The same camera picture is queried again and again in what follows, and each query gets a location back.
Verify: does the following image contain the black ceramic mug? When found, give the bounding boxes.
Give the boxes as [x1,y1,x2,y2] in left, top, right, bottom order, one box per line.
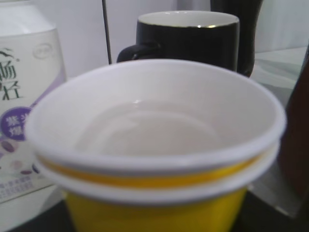
[117,10,239,71]

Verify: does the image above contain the white yogurt drink bottle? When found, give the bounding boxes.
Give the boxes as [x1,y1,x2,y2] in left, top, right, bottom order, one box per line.
[0,0,66,202]

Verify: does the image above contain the white paper cup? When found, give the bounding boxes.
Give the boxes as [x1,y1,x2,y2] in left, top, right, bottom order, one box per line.
[25,59,286,175]

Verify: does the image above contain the brown Nescafe coffee bottle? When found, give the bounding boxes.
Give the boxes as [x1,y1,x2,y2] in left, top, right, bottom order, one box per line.
[278,49,309,211]

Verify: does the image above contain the yellow paper cup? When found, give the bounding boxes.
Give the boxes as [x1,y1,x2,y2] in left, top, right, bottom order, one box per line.
[39,143,280,232]

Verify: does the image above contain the cola bottle red label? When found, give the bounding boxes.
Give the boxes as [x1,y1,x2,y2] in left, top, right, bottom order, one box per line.
[210,0,263,78]

